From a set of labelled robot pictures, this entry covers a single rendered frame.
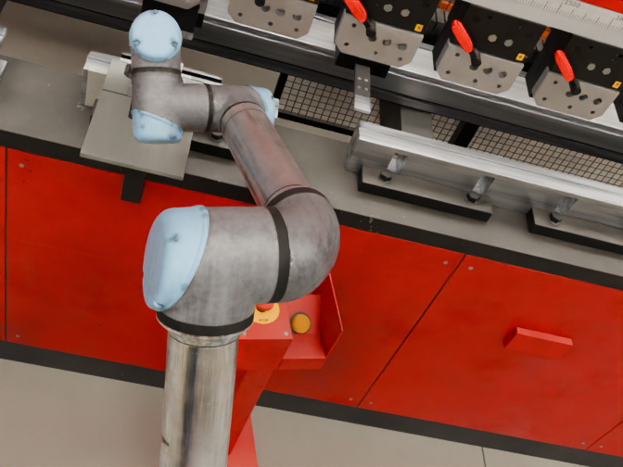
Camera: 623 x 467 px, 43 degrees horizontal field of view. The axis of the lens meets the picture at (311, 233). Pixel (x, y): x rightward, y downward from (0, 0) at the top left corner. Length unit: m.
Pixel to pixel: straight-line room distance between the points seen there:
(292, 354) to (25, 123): 0.69
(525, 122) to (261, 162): 1.04
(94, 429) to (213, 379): 1.30
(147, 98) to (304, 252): 0.43
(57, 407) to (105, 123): 1.00
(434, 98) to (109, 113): 0.79
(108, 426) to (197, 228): 1.42
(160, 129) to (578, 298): 1.10
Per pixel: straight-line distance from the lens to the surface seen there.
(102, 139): 1.45
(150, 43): 1.21
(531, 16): 1.49
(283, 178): 1.03
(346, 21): 1.46
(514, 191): 1.79
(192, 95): 1.23
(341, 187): 1.67
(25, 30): 3.26
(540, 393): 2.28
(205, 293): 0.88
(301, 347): 1.61
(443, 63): 1.52
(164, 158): 1.43
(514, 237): 1.78
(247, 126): 1.16
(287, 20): 1.46
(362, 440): 2.39
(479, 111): 1.95
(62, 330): 2.13
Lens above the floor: 2.02
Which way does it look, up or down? 47 degrees down
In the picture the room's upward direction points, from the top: 25 degrees clockwise
